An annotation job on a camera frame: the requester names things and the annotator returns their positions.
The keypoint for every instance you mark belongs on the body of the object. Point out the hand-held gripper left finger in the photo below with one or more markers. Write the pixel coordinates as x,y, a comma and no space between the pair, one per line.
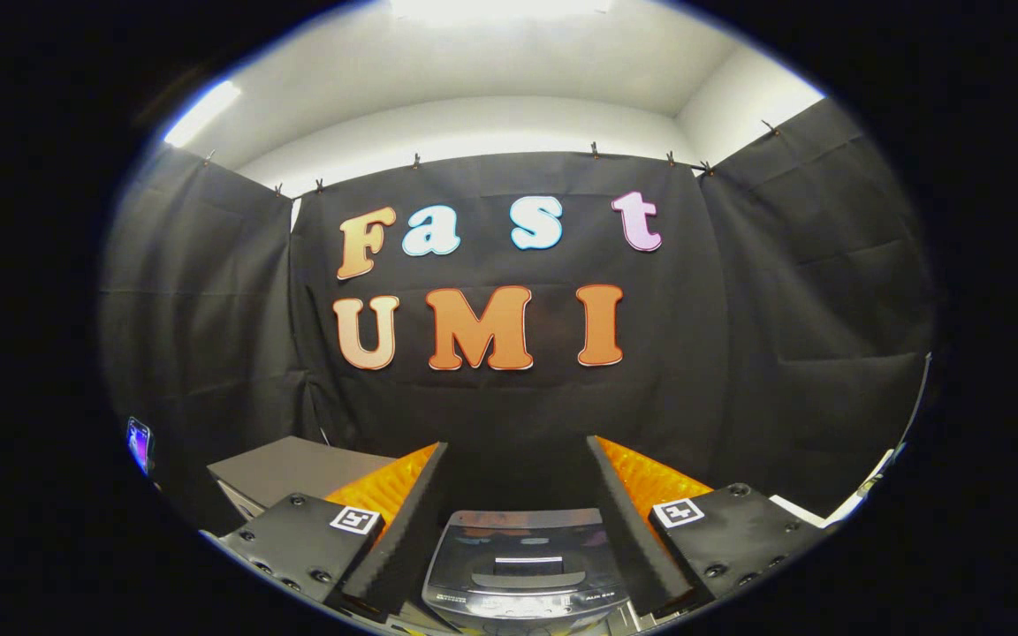
412,517

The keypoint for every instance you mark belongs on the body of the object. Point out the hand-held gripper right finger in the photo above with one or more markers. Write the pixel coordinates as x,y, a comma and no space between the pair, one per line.
624,517

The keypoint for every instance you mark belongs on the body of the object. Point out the grey washing machine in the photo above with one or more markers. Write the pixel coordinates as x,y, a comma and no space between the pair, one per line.
518,614

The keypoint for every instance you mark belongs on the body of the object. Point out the grey box stand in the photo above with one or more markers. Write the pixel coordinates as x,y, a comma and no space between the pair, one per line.
297,468

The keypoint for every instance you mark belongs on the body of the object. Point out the white board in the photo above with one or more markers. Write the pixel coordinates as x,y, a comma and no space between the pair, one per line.
805,512

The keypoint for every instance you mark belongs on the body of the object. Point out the black backdrop cloth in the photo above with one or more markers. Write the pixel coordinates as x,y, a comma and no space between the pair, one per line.
739,353

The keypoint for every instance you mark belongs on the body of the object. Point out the phone with lit screen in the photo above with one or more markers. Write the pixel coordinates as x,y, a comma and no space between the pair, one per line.
138,444

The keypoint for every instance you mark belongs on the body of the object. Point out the ceiling light strip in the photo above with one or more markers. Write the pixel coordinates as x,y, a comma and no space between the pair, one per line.
201,113

